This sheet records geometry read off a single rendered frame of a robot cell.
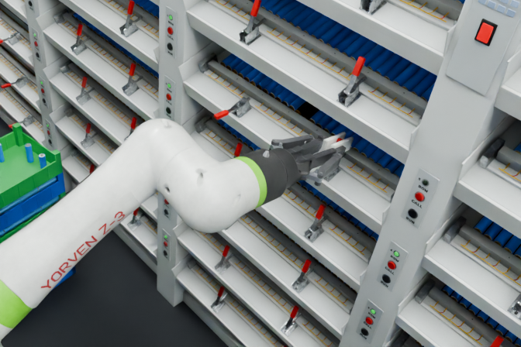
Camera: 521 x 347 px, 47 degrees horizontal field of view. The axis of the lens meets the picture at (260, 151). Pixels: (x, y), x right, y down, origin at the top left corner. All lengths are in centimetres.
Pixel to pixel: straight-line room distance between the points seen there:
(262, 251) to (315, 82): 57
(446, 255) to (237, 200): 43
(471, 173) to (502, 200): 6
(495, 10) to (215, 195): 47
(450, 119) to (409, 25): 16
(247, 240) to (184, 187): 69
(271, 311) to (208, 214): 82
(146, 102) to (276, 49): 57
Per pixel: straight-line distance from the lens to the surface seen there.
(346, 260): 134
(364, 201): 120
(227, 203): 90
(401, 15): 102
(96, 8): 176
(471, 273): 115
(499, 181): 104
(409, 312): 130
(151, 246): 206
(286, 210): 140
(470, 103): 96
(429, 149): 103
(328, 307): 149
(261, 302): 170
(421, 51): 98
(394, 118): 110
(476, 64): 93
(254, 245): 157
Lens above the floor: 174
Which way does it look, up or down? 40 degrees down
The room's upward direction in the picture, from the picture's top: 9 degrees clockwise
